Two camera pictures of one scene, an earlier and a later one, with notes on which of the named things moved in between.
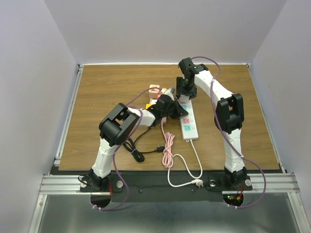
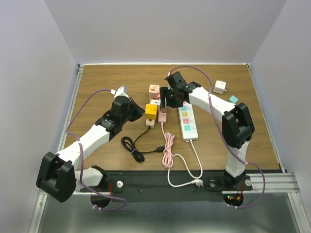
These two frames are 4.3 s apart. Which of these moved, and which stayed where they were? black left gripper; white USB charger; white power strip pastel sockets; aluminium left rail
Moved: black left gripper
Stayed: white USB charger; aluminium left rail; white power strip pastel sockets
